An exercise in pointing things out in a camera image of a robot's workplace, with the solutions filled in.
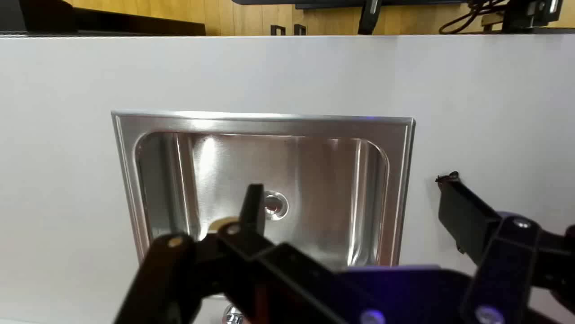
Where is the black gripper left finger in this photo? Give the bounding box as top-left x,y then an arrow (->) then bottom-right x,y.
113,182 -> 384,324

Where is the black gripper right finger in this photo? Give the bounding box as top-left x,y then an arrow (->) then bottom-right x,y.
435,171 -> 575,324

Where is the chrome faucet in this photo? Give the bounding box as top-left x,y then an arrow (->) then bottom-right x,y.
221,304 -> 244,324

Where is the round sink drain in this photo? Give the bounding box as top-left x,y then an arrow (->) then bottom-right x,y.
262,189 -> 291,222

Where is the stainless steel sink basin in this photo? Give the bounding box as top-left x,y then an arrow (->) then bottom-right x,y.
111,110 -> 417,268

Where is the black desk device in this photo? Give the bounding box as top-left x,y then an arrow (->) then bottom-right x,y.
501,0 -> 564,33

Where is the dark desk furniture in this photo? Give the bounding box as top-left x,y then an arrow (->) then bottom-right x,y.
0,0 -> 208,36

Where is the tangled black desk cable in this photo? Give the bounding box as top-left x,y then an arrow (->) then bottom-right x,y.
438,0 -> 510,34

